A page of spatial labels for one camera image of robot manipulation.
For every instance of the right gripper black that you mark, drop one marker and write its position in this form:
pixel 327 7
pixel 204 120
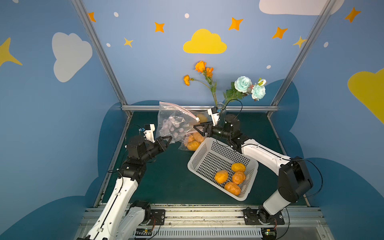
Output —
pixel 207 130

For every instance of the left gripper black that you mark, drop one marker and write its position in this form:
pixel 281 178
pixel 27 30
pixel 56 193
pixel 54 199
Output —
pixel 160 144

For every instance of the yellow green potato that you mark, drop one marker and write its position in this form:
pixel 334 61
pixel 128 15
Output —
pixel 202 118

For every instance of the orange potato edge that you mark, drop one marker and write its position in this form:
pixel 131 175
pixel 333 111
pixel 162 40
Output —
pixel 198 137

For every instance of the spare clear zipper bag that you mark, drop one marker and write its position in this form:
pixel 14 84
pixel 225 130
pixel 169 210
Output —
pixel 191 141

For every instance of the wrinkled orange potato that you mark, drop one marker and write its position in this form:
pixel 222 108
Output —
pixel 233 188
pixel 238 177

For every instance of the wrinkled orange potato bottom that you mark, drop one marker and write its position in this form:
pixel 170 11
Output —
pixel 233 188

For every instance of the clear zipper bag pink zipper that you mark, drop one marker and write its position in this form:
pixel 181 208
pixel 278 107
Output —
pixel 205 113

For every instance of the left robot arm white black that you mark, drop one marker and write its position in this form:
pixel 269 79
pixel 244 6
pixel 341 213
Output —
pixel 114 223

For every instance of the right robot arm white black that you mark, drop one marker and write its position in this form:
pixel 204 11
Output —
pixel 294 179

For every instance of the ribbed glass vase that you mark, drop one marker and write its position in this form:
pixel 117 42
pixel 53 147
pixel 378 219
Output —
pixel 222 112

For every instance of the yellow orange potato basket right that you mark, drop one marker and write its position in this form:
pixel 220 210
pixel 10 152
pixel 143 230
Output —
pixel 238 167

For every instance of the mint artificial rose stem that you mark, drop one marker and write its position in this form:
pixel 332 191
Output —
pixel 244 87

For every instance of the left controller board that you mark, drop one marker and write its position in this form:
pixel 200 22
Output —
pixel 146 233

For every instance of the controller board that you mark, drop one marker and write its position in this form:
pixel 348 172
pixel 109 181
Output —
pixel 146 233
pixel 269 234

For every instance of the right controller board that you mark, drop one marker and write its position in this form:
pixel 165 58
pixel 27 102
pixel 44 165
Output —
pixel 269 234

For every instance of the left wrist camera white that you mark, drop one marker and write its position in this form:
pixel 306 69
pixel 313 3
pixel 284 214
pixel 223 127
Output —
pixel 149 132

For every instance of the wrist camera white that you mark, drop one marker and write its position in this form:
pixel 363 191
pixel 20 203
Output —
pixel 215 115
pixel 149 132

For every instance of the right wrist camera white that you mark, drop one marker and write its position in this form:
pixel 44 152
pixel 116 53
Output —
pixel 215 115

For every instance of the aluminium back frame rail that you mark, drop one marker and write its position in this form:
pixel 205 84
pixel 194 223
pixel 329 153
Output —
pixel 149 108

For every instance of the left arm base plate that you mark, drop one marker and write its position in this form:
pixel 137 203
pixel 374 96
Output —
pixel 157 218

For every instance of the front aluminium rail bed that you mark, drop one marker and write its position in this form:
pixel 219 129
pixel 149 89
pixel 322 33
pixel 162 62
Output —
pixel 226 222

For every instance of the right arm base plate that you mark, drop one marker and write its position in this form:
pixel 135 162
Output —
pixel 262 217

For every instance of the right aluminium frame post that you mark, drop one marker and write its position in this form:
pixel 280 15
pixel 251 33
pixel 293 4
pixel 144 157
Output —
pixel 311 38

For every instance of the aluminium frame post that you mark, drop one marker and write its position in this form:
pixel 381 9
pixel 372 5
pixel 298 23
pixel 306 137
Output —
pixel 311 38
pixel 88 25

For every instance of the left aluminium frame post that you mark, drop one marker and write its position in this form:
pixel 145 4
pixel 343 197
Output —
pixel 88 25

